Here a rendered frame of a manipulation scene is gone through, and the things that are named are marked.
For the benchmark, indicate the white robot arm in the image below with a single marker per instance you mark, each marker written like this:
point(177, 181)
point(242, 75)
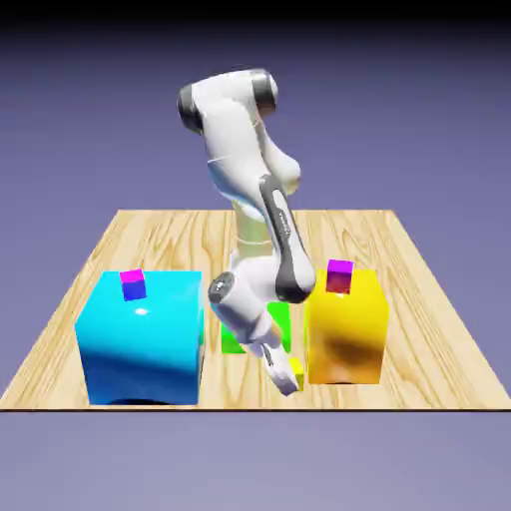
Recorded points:
point(235, 131)

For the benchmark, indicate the large cyan box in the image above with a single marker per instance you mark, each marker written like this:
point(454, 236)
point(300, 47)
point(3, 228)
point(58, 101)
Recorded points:
point(139, 339)

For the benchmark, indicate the large yellow box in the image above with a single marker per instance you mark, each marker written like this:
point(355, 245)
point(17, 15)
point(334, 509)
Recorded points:
point(347, 331)

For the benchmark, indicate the small yellow cube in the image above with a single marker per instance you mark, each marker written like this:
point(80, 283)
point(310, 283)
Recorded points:
point(298, 369)

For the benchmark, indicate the large green box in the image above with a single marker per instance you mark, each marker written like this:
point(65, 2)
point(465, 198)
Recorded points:
point(279, 315)

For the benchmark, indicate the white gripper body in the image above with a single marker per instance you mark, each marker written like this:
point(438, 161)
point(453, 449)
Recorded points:
point(282, 370)

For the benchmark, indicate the small magenta cube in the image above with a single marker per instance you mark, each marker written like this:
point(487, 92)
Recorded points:
point(133, 285)

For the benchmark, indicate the small purple cube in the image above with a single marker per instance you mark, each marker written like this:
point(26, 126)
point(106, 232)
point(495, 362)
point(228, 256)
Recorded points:
point(339, 276)

